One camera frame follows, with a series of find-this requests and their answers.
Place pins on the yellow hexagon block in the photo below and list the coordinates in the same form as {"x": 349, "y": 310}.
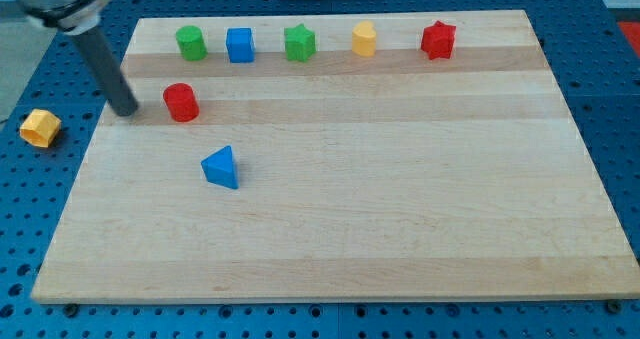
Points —
{"x": 40, "y": 128}

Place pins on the red cylinder block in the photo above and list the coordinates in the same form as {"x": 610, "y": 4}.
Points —
{"x": 181, "y": 102}

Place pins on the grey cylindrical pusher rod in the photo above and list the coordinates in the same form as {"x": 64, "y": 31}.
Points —
{"x": 94, "y": 48}

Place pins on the green star block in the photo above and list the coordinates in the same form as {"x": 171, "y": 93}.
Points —
{"x": 300, "y": 43}

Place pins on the light wooden board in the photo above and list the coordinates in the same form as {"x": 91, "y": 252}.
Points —
{"x": 388, "y": 178}

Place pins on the blue cube block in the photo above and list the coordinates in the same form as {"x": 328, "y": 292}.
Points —
{"x": 240, "y": 45}

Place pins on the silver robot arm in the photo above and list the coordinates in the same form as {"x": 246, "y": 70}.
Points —
{"x": 80, "y": 19}

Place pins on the blue triangle block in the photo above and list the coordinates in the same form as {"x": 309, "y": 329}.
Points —
{"x": 219, "y": 168}

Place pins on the red star block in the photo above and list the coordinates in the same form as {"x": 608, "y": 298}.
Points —
{"x": 438, "y": 40}

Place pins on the green cylinder block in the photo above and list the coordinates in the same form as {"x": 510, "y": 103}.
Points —
{"x": 191, "y": 43}

